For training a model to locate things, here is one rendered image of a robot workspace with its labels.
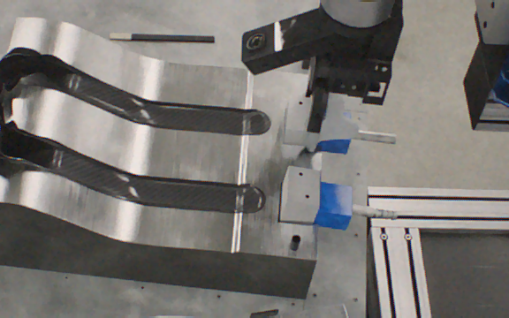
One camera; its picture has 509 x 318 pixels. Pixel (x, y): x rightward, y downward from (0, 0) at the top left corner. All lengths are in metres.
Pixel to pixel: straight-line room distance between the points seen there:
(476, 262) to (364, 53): 0.96
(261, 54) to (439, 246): 0.98
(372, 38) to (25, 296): 0.48
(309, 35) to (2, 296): 0.45
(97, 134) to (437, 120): 1.38
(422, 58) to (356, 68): 1.47
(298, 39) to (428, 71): 1.47
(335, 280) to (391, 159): 1.15
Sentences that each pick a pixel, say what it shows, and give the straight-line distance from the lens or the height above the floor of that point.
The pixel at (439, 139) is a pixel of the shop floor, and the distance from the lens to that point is 2.47.
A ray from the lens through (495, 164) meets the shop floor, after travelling 2.47.
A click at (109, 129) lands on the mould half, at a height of 0.90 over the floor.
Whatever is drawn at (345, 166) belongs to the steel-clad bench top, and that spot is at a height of 0.80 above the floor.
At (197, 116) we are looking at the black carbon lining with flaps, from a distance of 1.29.
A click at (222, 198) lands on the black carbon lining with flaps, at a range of 1.22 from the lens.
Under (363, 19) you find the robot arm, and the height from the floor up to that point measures 1.12.
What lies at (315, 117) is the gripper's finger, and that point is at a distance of 1.18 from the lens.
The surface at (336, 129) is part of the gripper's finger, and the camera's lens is 1.22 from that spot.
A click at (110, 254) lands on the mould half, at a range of 1.21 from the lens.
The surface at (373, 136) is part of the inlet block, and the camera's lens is 1.28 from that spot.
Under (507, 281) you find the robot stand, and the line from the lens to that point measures 2.05.
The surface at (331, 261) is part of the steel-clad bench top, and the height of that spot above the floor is 0.80.
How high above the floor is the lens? 1.89
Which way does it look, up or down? 53 degrees down
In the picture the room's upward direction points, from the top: 10 degrees clockwise
